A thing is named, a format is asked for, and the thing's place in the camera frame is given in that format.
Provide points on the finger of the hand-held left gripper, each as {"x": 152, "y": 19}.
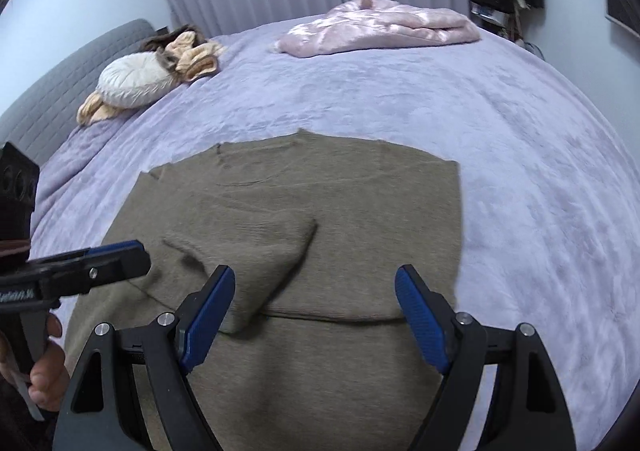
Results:
{"x": 117, "y": 258}

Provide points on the person's left hand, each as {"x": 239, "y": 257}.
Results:
{"x": 47, "y": 376}

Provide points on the olive knit sweater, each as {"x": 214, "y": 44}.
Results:
{"x": 300, "y": 251}

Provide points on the pink satin quilt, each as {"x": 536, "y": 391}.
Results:
{"x": 372, "y": 26}

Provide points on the lavender plush blanket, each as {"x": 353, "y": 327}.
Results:
{"x": 500, "y": 156}

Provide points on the white round pillow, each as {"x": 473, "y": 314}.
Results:
{"x": 135, "y": 80}

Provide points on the grey quilted headboard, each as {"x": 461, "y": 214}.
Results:
{"x": 65, "y": 81}

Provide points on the brown plush cloth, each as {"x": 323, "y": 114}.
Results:
{"x": 167, "y": 38}

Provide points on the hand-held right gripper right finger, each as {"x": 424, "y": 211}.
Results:
{"x": 421, "y": 316}

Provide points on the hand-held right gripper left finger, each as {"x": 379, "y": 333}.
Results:
{"x": 209, "y": 316}

